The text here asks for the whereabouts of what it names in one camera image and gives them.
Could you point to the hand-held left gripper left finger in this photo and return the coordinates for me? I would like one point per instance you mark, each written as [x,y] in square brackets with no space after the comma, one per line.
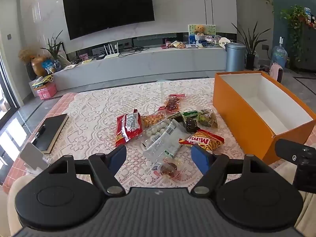
[118,158]

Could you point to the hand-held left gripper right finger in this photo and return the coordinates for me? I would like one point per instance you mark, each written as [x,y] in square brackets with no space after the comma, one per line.
[200,158]

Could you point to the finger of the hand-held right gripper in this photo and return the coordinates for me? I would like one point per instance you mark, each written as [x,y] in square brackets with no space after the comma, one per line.
[287,149]

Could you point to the red yellow stick snack packet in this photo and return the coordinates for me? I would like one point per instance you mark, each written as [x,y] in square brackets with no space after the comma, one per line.
[205,140]

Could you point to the white clear snack packet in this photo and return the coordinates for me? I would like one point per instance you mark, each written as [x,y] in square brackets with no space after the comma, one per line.
[160,148]

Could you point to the clear white ball candy packet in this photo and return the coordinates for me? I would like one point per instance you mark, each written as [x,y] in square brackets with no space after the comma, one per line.
[156,128]

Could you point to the orange cardboard box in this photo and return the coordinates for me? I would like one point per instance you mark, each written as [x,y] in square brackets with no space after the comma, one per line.
[237,111]

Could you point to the small dried dates packet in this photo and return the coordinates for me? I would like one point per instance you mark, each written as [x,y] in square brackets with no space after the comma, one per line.
[169,170]

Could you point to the clear green olive packet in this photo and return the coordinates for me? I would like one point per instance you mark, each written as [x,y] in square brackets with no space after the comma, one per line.
[206,118]

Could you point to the green snack packet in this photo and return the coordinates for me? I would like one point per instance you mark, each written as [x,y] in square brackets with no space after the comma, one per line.
[184,115]

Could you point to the clear peanut packet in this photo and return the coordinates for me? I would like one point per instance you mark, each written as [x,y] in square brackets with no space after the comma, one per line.
[154,119]

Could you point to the red-topped dried dates packet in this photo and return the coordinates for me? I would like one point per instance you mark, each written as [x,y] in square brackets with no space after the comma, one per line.
[172,102]

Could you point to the black notebook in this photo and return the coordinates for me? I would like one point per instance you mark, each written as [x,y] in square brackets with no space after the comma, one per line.
[50,133]

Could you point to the pink space heater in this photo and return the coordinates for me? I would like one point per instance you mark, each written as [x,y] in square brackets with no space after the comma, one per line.
[276,72]

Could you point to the black pen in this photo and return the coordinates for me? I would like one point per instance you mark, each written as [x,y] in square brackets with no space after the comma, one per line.
[38,134]

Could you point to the white tablet stand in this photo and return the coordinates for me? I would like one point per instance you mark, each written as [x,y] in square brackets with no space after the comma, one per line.
[32,156]

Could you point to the blue water bottle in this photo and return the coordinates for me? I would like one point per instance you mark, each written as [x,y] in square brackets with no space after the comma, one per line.
[279,53]

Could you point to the potted plant black pot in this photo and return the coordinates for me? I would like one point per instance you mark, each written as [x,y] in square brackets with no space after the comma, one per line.
[250,59]

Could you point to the pink cardboard box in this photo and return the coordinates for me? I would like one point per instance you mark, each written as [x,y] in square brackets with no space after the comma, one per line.
[46,91]

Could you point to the white television console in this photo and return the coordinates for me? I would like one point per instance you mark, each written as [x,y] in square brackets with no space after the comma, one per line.
[148,61]

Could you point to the small black set-top box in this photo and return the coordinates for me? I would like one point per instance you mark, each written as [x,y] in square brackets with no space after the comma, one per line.
[100,58]

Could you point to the dark blue cabinet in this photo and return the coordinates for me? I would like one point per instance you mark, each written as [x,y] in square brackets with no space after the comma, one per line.
[307,49]

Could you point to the white router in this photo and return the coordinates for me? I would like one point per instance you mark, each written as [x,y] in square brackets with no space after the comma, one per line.
[111,54]

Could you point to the grey trash can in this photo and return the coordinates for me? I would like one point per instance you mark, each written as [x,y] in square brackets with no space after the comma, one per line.
[235,56]

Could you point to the blue plastic bag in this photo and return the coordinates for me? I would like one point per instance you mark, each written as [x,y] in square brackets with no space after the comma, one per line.
[48,66]

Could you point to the snack pile on console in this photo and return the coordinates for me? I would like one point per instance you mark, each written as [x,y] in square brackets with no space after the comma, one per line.
[175,45]

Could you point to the blue gift box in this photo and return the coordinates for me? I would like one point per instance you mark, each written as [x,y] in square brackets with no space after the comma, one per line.
[196,42]

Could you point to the orange gourd vase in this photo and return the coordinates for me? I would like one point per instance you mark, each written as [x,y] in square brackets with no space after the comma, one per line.
[39,66]

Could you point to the potted plant long leaves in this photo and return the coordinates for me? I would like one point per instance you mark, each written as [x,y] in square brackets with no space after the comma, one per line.
[54,48]

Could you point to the brown teddy bear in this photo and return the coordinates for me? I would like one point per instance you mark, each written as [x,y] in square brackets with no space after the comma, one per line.
[199,29]

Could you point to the leafy green cabinet plant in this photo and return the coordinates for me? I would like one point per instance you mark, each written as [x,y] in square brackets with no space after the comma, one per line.
[295,19]

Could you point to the dried flower bunch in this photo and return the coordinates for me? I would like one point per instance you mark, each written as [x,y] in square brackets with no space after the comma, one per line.
[26,55]

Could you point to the black flat television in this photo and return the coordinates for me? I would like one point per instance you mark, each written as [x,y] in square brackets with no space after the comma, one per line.
[108,7]

